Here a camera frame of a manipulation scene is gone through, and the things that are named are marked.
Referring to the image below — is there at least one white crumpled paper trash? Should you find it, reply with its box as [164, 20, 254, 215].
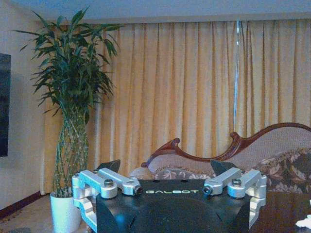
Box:
[295, 199, 311, 229]

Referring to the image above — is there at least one black wall television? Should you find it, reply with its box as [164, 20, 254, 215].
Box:
[0, 53, 12, 158]

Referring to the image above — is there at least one tall green bamboo plant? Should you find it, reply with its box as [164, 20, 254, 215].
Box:
[13, 6, 122, 199]

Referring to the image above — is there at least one carved wooden sofa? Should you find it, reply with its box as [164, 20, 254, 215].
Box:
[128, 122, 311, 194]

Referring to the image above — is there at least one floral brown cushion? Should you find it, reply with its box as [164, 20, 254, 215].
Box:
[252, 147, 311, 194]

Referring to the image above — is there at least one yellow pleated curtain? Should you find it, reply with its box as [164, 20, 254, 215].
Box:
[42, 19, 311, 195]

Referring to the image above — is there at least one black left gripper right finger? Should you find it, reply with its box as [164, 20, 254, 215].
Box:
[203, 159, 267, 228]

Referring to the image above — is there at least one white plant pot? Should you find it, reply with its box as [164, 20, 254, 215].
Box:
[50, 191, 82, 233]

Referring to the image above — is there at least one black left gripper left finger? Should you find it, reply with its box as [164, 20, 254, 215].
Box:
[71, 159, 142, 231]

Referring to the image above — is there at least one small floral cushion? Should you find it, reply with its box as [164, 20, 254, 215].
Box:
[154, 168, 216, 181]

